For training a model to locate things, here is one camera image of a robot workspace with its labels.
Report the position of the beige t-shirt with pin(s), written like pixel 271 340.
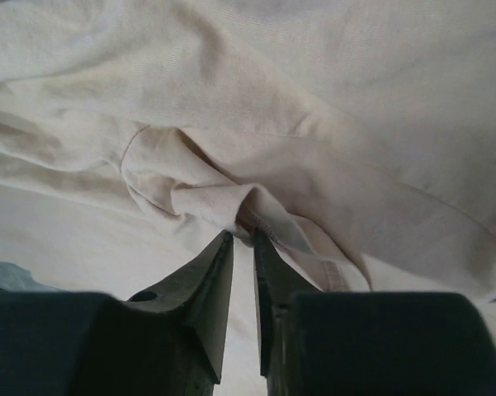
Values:
pixel 360 135

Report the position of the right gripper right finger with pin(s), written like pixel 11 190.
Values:
pixel 366 343

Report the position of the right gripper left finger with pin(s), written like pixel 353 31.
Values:
pixel 167 339

